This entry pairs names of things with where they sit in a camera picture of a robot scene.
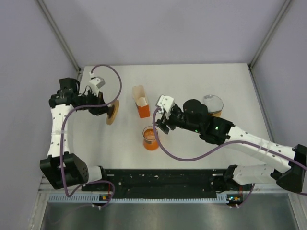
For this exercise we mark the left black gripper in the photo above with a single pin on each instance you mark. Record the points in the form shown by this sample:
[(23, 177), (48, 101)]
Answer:
[(100, 110)]

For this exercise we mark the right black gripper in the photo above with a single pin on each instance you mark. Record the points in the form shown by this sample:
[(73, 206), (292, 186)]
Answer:
[(163, 123)]

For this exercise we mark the orange liquid glass flask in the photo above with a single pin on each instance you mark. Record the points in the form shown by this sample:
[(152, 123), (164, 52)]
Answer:
[(149, 139)]

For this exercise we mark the orange filter box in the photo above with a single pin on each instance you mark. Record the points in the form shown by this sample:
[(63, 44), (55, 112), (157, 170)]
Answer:
[(141, 101)]

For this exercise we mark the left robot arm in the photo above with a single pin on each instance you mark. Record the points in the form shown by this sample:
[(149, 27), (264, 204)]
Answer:
[(61, 161)]

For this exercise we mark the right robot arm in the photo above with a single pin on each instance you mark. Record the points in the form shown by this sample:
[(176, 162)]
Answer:
[(282, 165)]

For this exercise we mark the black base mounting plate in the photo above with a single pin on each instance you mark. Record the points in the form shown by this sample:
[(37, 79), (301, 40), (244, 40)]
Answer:
[(166, 183)]

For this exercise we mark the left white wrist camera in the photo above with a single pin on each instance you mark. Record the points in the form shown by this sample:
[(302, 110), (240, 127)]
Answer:
[(95, 83)]

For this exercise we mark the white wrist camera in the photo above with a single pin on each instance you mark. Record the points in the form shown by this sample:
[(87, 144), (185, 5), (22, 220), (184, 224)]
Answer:
[(95, 83), (165, 104)]

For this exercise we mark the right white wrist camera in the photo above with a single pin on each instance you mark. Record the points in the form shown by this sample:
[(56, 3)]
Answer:
[(165, 104)]

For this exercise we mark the right aluminium frame post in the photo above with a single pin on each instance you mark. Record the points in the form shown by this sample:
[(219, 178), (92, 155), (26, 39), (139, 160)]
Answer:
[(270, 33)]

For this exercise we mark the aluminium frame post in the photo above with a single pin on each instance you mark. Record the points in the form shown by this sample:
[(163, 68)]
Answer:
[(58, 34), (270, 33)]

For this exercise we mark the left aluminium frame post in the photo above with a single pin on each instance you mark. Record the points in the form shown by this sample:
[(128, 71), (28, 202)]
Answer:
[(58, 34)]

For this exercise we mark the grey slotted cable duct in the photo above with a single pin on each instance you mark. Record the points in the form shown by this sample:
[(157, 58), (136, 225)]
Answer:
[(100, 198)]

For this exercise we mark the aluminium front rail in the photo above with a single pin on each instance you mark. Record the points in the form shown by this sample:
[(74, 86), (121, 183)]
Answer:
[(45, 186)]

